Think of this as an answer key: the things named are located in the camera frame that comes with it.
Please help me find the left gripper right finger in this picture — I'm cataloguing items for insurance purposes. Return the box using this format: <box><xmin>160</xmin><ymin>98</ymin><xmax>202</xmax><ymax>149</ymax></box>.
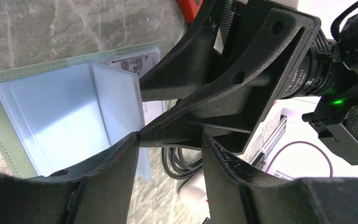
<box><xmin>202</xmin><ymin>134</ymin><xmax>358</xmax><ymax>224</ymax></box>

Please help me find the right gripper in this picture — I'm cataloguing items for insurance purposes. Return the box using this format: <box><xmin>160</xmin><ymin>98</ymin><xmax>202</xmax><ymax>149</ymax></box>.
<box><xmin>139</xmin><ymin>0</ymin><xmax>300</xmax><ymax>102</ymax></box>

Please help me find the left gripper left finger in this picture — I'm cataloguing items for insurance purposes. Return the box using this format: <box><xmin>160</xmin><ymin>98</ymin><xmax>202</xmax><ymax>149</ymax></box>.
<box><xmin>0</xmin><ymin>132</ymin><xmax>139</xmax><ymax>224</ymax></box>

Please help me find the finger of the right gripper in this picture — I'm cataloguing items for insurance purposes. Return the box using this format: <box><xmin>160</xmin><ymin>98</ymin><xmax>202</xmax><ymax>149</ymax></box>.
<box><xmin>139</xmin><ymin>8</ymin><xmax>321</xmax><ymax>153</ymax></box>

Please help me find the silver grey credit card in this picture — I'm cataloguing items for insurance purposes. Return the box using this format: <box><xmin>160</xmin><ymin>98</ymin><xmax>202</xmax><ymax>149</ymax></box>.
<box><xmin>109</xmin><ymin>53</ymin><xmax>160</xmax><ymax>77</ymax></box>

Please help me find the green card holder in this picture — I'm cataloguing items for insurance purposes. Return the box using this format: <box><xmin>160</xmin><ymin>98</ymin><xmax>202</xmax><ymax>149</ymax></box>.
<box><xmin>0</xmin><ymin>42</ymin><xmax>164</xmax><ymax>178</ymax></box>

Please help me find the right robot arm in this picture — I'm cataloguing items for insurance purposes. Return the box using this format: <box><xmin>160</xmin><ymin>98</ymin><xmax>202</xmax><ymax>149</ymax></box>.
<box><xmin>140</xmin><ymin>0</ymin><xmax>358</xmax><ymax>165</ymax></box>

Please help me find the white PVC pipe frame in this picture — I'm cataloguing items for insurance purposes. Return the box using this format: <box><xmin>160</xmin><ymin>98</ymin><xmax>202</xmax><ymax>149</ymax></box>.
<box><xmin>179</xmin><ymin>171</ymin><xmax>210</xmax><ymax>218</ymax></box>

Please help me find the red handled tool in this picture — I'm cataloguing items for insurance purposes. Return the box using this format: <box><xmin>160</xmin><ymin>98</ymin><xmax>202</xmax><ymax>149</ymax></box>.
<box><xmin>177</xmin><ymin>0</ymin><xmax>203</xmax><ymax>24</ymax></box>

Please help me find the coiled black cable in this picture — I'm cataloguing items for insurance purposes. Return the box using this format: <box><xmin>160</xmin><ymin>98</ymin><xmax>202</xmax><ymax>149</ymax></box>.
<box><xmin>161</xmin><ymin>147</ymin><xmax>204</xmax><ymax>181</ymax></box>

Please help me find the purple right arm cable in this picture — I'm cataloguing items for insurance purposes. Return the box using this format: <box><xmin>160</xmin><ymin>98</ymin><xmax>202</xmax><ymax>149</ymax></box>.
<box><xmin>264</xmin><ymin>140</ymin><xmax>334</xmax><ymax>178</ymax></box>

